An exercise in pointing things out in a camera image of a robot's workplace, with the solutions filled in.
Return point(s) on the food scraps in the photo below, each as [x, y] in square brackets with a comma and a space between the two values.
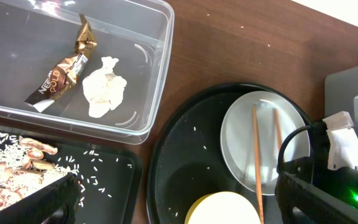
[25, 169]

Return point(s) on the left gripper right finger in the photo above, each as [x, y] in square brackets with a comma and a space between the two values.
[315, 204]

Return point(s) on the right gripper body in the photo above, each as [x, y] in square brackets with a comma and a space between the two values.
[341, 184]

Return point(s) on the white napkin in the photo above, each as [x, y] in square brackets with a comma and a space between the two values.
[103, 89]

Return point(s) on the round black tray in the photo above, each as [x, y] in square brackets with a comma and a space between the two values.
[189, 161]

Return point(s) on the black rectangular tray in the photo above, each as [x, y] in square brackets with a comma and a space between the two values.
[110, 177]

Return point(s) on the yellow bowl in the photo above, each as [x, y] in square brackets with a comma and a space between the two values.
[222, 208]

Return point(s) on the clear plastic bin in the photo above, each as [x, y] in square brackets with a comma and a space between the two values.
[36, 35]

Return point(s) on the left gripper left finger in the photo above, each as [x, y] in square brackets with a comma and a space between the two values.
[55, 203]

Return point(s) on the wooden chopstick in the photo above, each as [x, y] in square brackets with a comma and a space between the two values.
[257, 165]
[278, 128]

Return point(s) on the gold snack wrapper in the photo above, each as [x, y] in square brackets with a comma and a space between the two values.
[65, 74]

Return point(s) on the grey plate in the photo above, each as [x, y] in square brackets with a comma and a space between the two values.
[237, 137]

